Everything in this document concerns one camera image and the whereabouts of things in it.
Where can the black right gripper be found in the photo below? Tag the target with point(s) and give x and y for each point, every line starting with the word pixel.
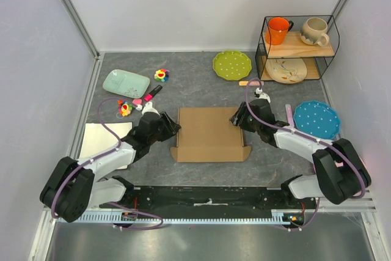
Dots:
pixel 243 110

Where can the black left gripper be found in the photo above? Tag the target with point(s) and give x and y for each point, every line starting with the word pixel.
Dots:
pixel 171 127

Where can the brown cardboard box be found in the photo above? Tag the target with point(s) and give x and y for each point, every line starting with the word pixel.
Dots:
pixel 207 136

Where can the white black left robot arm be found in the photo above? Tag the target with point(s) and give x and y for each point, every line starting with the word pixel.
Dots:
pixel 76 185

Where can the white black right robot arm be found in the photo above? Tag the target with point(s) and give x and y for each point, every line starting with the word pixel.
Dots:
pixel 340 174

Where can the yellow highlighter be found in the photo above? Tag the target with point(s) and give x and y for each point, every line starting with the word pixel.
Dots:
pixel 252 83

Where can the pink black highlighter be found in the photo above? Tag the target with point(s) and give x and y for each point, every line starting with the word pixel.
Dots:
pixel 152 93

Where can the pink eraser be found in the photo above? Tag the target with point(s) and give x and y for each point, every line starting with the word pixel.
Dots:
pixel 137 102

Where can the purple pen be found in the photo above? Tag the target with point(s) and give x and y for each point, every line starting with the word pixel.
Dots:
pixel 289 113

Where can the rainbow flower toy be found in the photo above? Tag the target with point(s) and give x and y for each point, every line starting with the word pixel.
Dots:
pixel 161 75

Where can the green dotted plate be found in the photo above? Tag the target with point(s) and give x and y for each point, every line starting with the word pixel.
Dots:
pixel 232 65

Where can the light teal rectangular plate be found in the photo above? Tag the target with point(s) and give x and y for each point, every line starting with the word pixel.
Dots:
pixel 127 84

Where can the beige painted plate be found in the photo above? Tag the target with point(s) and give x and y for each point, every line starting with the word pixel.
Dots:
pixel 286 71

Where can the white square plate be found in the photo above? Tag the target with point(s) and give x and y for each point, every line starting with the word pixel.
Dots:
pixel 98 140

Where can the blue dotted plate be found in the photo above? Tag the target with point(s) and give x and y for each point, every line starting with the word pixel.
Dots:
pixel 317 119

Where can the orange mug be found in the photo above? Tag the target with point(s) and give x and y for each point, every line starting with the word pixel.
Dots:
pixel 277 29

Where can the beige ceramic mug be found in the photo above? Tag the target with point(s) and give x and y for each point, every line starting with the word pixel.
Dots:
pixel 314 32

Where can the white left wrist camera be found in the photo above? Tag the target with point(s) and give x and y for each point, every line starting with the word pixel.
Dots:
pixel 148 107

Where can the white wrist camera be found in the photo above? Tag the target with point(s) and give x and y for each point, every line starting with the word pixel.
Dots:
pixel 260 94
pixel 148 107

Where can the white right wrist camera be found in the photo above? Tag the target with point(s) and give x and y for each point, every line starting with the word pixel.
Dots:
pixel 260 94

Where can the black wire wooden shelf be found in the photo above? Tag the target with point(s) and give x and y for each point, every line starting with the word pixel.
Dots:
pixel 317 58

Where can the grey cable duct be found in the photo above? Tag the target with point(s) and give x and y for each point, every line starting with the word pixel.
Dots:
pixel 118 217

